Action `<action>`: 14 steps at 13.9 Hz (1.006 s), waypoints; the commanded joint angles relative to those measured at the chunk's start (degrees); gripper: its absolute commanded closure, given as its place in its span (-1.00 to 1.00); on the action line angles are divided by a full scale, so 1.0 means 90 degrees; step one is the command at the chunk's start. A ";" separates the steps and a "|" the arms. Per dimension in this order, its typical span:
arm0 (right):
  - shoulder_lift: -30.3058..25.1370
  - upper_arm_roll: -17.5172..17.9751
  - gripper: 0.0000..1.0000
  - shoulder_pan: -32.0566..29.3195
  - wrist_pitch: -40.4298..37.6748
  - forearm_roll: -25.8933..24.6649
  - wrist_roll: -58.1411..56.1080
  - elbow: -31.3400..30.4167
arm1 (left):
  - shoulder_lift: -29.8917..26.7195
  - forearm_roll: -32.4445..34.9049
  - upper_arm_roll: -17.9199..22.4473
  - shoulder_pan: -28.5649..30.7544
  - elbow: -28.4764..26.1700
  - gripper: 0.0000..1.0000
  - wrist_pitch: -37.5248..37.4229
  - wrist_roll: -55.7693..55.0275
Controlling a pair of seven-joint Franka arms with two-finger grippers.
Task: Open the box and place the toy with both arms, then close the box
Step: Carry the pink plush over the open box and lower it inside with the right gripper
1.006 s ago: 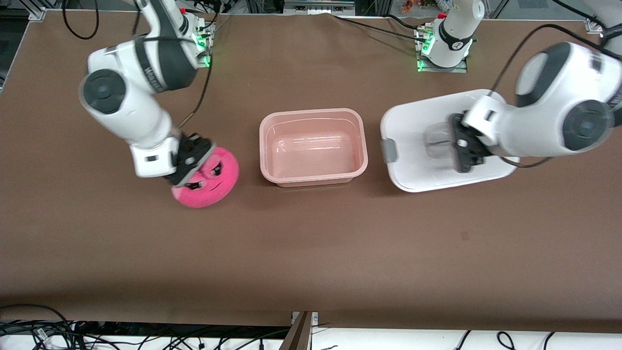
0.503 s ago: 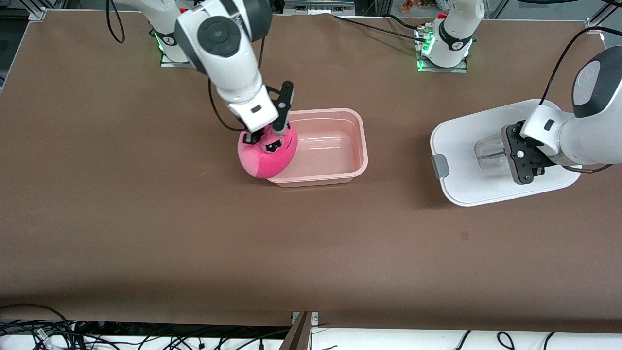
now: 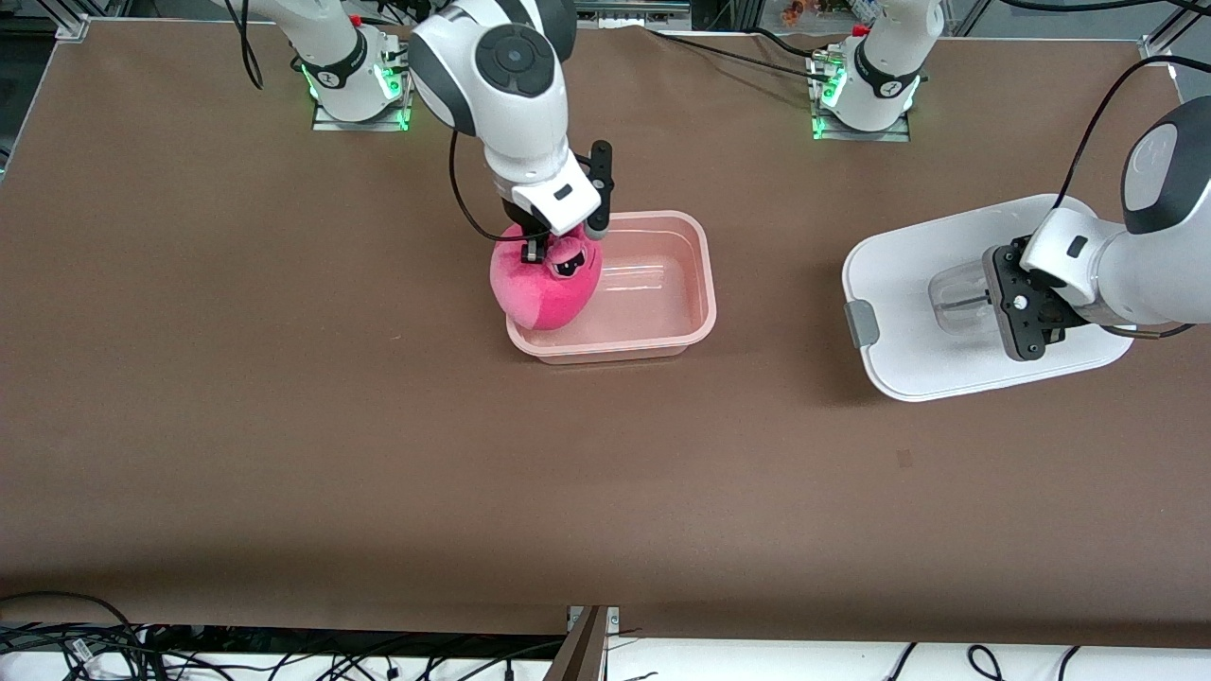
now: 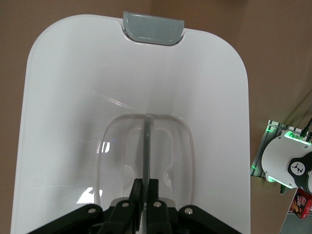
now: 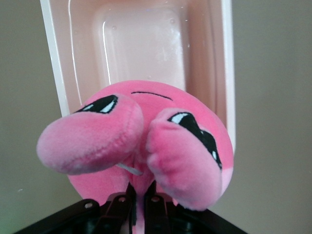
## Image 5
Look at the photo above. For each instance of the white plastic box base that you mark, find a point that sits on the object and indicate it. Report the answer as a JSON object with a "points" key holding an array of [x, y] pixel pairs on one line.
{"points": [[146, 48]]}

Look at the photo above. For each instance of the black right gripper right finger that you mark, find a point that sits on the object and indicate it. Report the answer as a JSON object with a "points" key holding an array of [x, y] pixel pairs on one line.
{"points": [[156, 214]]}

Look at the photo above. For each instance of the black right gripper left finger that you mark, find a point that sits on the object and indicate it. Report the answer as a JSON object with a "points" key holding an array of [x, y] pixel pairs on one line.
{"points": [[119, 214]]}

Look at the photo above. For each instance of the pink plush toy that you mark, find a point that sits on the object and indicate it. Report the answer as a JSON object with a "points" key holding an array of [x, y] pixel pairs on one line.
{"points": [[156, 107]]}

